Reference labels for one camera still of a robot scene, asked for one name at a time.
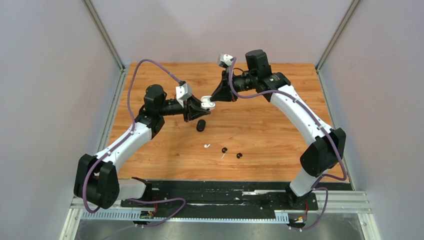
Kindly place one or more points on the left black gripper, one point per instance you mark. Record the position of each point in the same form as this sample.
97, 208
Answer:
194, 111

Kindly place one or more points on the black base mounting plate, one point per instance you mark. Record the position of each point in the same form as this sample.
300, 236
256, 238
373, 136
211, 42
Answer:
225, 198

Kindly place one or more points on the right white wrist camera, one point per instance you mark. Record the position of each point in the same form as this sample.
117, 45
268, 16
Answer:
225, 60

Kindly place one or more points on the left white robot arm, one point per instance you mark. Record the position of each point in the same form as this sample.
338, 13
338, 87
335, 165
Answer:
97, 179

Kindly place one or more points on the black earbud charging case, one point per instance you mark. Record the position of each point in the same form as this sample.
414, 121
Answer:
201, 125

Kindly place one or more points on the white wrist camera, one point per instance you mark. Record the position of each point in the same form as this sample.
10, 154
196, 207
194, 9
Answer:
225, 60
182, 93

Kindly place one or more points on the white earbud charging case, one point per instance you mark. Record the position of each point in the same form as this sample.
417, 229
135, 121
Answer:
206, 102

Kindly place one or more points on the right aluminium corner post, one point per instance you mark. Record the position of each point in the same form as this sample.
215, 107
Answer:
352, 8

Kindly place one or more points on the left aluminium corner post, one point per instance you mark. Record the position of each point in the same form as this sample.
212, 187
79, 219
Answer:
95, 17

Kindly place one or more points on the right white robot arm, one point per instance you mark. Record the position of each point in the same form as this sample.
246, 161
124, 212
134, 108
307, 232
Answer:
325, 144

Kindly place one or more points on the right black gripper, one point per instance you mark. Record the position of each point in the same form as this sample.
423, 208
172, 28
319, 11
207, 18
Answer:
224, 92

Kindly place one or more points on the aluminium frame rail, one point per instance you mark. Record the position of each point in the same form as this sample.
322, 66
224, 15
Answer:
340, 202

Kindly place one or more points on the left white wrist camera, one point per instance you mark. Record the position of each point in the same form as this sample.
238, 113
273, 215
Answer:
182, 93

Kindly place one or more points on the aluminium corner post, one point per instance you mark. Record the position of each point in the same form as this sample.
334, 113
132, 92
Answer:
352, 8
95, 17

